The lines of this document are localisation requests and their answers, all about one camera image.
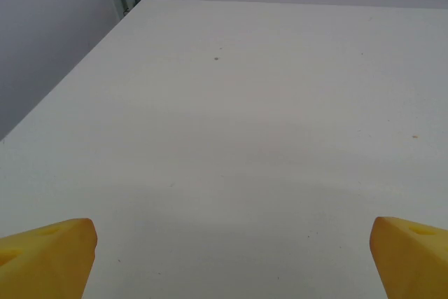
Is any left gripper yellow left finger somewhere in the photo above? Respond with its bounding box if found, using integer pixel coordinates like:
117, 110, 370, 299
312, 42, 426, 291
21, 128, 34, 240
0, 218, 98, 299

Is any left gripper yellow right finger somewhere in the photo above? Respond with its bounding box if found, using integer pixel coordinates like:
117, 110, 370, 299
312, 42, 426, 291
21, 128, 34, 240
370, 216, 448, 299

